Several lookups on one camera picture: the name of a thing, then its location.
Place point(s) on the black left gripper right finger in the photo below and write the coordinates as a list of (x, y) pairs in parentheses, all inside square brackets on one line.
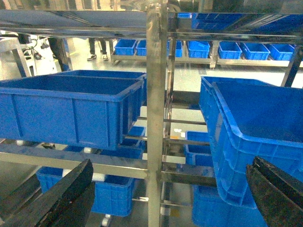
[(277, 195)]

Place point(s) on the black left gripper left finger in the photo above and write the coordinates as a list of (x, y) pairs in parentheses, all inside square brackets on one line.
[(67, 204)]

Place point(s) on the blue crate lower left shelf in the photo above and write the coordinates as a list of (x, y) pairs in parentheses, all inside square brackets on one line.
[(112, 196)]

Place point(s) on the blue crate shelf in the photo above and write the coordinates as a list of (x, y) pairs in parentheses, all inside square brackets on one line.
[(248, 118), (83, 111), (112, 196), (209, 210)]

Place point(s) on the blue crate lower right shelf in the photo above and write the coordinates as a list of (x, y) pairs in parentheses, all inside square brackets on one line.
[(209, 210)]

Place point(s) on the blue crate upper right shelf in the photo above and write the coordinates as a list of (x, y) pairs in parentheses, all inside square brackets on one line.
[(248, 118)]

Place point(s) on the blue crate upper left shelf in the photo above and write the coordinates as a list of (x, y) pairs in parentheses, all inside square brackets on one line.
[(83, 111)]

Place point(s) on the steel flow rack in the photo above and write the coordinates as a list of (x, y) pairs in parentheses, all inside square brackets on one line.
[(155, 20)]

